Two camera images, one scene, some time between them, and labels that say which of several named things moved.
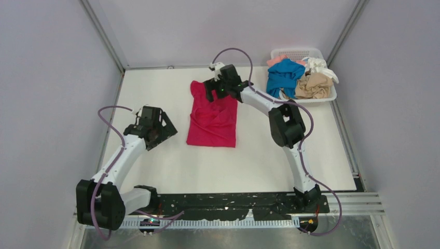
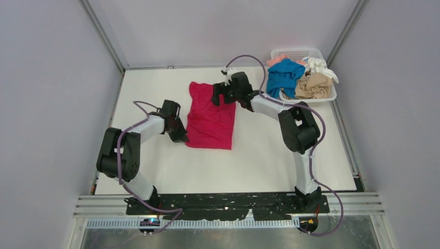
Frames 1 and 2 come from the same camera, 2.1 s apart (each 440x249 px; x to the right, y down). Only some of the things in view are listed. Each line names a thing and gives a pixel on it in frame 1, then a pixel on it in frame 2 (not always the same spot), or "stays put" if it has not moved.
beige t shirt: [315, 85] stays put
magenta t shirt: [212, 123] stays put
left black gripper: [168, 128] to [181, 135]
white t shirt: [320, 66] stays put
